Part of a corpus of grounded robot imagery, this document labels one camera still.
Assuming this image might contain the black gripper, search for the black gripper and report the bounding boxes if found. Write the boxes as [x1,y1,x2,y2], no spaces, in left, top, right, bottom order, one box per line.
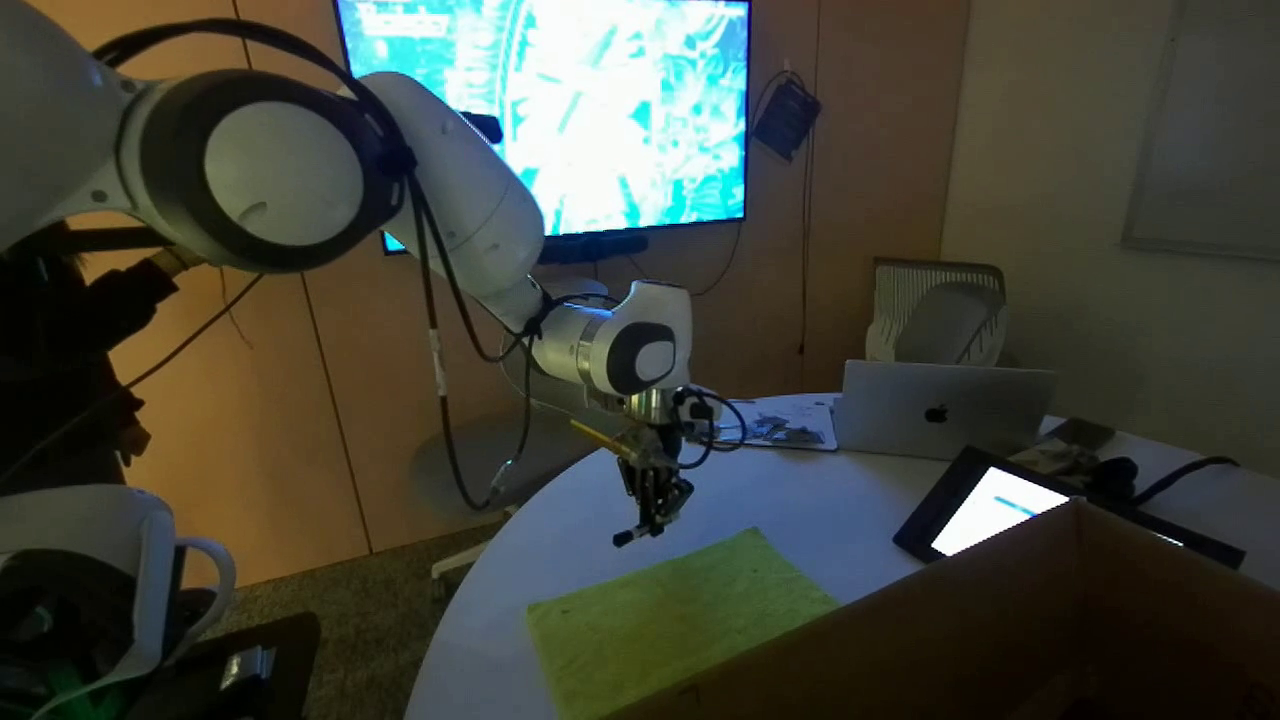
[614,388,698,539]

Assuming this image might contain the yellow-green towel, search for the yellow-green towel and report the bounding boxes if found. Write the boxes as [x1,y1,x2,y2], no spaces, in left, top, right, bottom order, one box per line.
[523,525,841,720]

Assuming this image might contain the brown cardboard box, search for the brown cardboard box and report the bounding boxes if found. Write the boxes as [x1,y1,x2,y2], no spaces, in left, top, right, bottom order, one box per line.
[584,495,1280,720]

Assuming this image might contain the printed papers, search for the printed papers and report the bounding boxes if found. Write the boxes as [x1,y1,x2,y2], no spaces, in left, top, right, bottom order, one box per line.
[735,394,846,456]

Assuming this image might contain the white swivel chair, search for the white swivel chair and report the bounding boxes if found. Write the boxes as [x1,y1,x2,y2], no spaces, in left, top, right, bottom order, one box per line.
[411,394,602,521]

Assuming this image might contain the black bar under TV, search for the black bar under TV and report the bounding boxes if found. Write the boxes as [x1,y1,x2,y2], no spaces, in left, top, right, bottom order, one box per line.
[534,233,655,268]

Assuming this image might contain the silver laptop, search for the silver laptop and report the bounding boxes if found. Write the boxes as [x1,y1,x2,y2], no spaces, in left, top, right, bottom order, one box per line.
[835,360,1060,464]

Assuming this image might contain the black tablet with lit screen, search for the black tablet with lit screen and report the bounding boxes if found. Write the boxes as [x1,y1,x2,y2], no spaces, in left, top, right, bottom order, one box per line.
[893,442,1077,563]

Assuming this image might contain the smartphone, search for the smartphone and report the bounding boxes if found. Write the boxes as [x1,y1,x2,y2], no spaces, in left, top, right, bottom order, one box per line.
[1049,414,1118,456]

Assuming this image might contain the black seat with small items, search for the black seat with small items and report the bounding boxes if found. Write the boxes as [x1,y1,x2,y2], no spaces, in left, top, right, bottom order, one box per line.
[123,607,325,720]

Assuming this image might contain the black flat table device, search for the black flat table device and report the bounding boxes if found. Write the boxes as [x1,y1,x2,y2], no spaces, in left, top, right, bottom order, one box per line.
[1077,488,1250,570]

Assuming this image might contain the black stand bar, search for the black stand bar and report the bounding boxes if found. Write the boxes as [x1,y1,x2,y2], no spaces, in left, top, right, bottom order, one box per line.
[56,221,179,260]

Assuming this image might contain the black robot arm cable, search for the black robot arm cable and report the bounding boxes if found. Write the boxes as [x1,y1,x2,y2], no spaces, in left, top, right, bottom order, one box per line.
[89,15,751,521]

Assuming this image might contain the wall-mounted TV screen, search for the wall-mounted TV screen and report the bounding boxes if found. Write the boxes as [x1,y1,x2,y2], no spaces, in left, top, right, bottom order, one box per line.
[332,0,755,260]

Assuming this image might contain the black wall-mounted device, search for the black wall-mounted device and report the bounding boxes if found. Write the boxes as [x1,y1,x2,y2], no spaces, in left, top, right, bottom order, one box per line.
[751,74,823,162]

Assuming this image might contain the black table cable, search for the black table cable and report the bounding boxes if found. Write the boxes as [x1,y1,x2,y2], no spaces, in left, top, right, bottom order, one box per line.
[1131,452,1246,512]

